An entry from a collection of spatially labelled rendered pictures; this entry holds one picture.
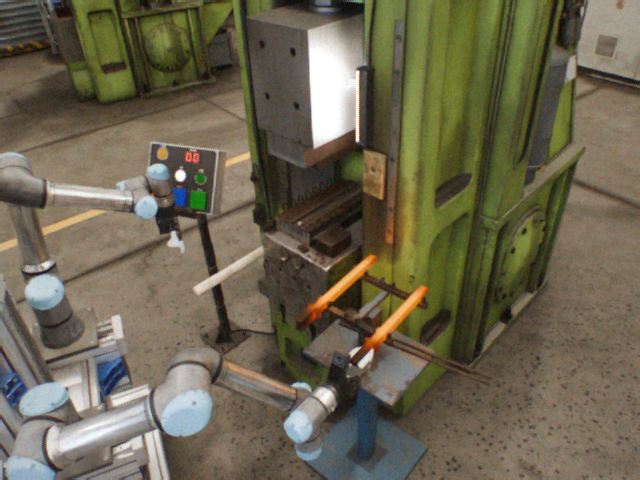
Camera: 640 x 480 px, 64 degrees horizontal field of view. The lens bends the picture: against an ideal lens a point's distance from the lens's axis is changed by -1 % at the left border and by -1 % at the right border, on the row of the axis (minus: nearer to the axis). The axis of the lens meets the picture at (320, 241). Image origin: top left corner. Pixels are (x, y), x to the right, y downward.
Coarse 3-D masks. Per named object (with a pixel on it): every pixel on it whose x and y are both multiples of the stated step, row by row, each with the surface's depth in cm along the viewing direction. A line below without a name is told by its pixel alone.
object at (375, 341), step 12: (420, 288) 180; (408, 300) 175; (396, 312) 171; (408, 312) 172; (384, 324) 166; (396, 324) 168; (372, 336) 162; (384, 336) 163; (360, 348) 158; (372, 348) 158; (360, 360) 155
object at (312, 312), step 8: (368, 256) 195; (360, 264) 191; (368, 264) 192; (352, 272) 188; (360, 272) 188; (344, 280) 184; (352, 280) 186; (336, 288) 181; (344, 288) 183; (328, 296) 178; (336, 296) 180; (320, 304) 175; (304, 312) 171; (312, 312) 172; (320, 312) 173; (296, 320) 168; (304, 320) 170; (312, 320) 173; (296, 328) 170; (304, 328) 171
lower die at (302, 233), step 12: (348, 180) 237; (324, 192) 232; (336, 192) 229; (360, 192) 228; (300, 204) 224; (312, 204) 222; (336, 204) 220; (348, 204) 221; (360, 204) 225; (276, 216) 218; (288, 216) 215; (300, 216) 213; (312, 216) 213; (336, 216) 215; (288, 228) 215; (300, 228) 209; (312, 228) 207; (324, 228) 212; (300, 240) 213
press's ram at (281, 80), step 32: (256, 32) 174; (288, 32) 163; (320, 32) 161; (352, 32) 172; (256, 64) 181; (288, 64) 170; (320, 64) 167; (352, 64) 178; (256, 96) 190; (288, 96) 177; (320, 96) 173; (352, 96) 185; (288, 128) 185; (320, 128) 179; (352, 128) 192
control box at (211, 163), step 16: (160, 144) 228; (160, 160) 229; (176, 160) 227; (192, 160) 224; (208, 160) 222; (224, 160) 227; (192, 176) 225; (208, 176) 223; (208, 192) 224; (208, 208) 224
